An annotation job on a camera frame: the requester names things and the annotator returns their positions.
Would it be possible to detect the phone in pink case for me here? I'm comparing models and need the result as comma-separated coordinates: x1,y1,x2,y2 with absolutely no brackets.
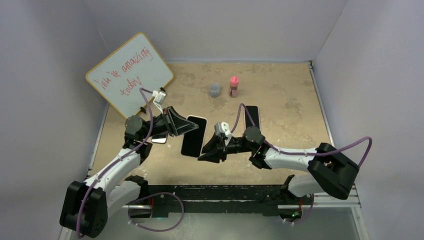
244,105,261,129

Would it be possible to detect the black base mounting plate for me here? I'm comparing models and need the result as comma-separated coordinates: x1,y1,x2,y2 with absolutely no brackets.
142,184,312,218

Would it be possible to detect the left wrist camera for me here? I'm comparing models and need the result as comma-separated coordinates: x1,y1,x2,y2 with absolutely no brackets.
152,90,167,113

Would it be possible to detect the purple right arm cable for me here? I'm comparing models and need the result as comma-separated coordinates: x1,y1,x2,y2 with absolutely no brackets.
230,102,374,170

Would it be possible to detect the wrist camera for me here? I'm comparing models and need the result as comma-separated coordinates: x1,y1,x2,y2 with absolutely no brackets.
152,90,167,113
214,121,233,146

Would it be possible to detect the yellow framed whiteboard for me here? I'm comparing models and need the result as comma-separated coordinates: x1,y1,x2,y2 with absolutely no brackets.
85,32,174,118

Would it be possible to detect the aluminium table edge rail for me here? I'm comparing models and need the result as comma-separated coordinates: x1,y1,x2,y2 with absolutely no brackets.
307,60,347,185

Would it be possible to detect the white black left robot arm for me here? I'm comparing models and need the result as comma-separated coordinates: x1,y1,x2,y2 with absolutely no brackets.
59,106,199,238

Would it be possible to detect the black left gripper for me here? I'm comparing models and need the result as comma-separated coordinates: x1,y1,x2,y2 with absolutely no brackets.
141,106,199,140

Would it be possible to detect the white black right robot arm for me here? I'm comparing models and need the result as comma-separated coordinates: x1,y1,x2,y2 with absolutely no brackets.
198,126,360,204

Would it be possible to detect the pink capped marker jar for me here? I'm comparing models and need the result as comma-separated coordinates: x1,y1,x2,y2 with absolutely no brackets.
229,76,239,98

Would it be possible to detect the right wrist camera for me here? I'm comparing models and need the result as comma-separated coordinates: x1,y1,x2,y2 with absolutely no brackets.
214,121,233,146

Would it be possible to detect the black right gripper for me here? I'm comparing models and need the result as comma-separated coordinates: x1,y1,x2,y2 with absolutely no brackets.
197,132,255,164

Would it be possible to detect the clear plastic cup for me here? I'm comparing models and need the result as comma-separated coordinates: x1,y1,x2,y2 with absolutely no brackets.
208,82,221,98

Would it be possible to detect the phone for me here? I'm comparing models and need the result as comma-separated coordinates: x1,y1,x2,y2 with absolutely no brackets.
180,115,208,158
244,105,261,129
151,132,168,144

